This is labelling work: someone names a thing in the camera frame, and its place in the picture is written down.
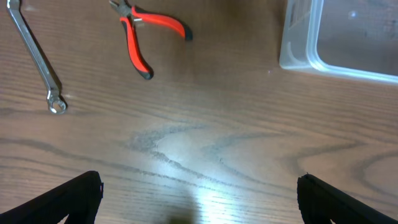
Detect clear plastic container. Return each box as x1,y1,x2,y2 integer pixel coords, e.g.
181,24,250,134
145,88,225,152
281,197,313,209
279,0,397,83

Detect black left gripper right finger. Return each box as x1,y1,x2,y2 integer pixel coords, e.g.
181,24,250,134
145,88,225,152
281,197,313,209
297,174,397,224

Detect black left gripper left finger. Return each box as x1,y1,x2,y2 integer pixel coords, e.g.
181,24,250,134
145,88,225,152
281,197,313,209
1,170,104,224

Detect silver combination wrench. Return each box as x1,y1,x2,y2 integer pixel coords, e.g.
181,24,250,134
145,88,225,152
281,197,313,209
6,0,68,114

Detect red black pliers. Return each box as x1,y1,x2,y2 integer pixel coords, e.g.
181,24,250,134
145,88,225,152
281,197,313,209
109,0,193,80

